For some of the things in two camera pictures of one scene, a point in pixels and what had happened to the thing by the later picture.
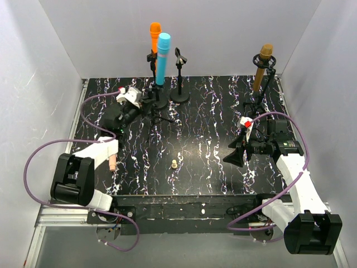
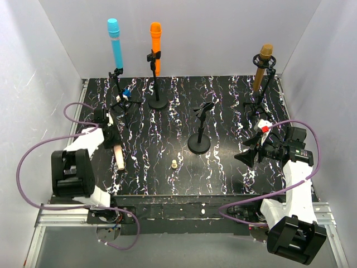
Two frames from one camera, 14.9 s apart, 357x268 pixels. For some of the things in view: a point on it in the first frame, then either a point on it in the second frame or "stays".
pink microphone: [112, 162] → [119, 157]
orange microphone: [155, 29] stays
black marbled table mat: [176, 145] stays
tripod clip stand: [153, 116] → [125, 103]
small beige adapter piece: [174, 164] stays
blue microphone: [163, 51] → [114, 32]
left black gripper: [144, 103] → [112, 135]
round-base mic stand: [179, 96] → [200, 143]
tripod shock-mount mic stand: [268, 64] stays
